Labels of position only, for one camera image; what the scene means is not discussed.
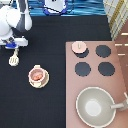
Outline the cream round plate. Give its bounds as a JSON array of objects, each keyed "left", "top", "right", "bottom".
[{"left": 29, "top": 70, "right": 49, "bottom": 88}]

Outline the dark round burner front right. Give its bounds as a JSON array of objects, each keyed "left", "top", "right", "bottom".
[{"left": 98, "top": 62, "right": 115, "bottom": 76}]

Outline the pink pot with food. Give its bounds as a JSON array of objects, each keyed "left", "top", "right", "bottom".
[{"left": 28, "top": 65, "right": 45, "bottom": 84}]

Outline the large grey bowl pan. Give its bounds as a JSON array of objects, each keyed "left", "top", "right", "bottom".
[{"left": 76, "top": 87, "right": 128, "bottom": 128}]

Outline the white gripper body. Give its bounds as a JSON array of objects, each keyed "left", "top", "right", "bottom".
[{"left": 0, "top": 37, "right": 28, "bottom": 49}]

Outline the black table mat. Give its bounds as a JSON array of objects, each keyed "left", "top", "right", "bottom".
[{"left": 0, "top": 15, "right": 110, "bottom": 128}]

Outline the cream slotted spatula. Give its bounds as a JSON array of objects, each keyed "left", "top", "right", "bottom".
[{"left": 9, "top": 49, "right": 19, "bottom": 66}]

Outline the pink pot lid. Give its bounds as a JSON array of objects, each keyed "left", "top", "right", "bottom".
[{"left": 71, "top": 41, "right": 87, "bottom": 53}]

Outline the dark round burner back left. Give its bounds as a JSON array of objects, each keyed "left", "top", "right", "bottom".
[{"left": 74, "top": 48, "right": 89, "bottom": 58}]

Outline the pink toy stove top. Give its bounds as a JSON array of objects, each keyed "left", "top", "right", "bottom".
[{"left": 66, "top": 41, "right": 128, "bottom": 128}]

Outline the dark round burner back right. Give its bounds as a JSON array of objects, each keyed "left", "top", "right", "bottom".
[{"left": 96, "top": 45, "right": 111, "bottom": 58}]

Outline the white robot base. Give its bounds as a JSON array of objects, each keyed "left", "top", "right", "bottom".
[{"left": 43, "top": 0, "right": 66, "bottom": 15}]

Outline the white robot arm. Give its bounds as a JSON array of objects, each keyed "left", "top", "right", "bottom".
[{"left": 0, "top": 0, "right": 32, "bottom": 49}]

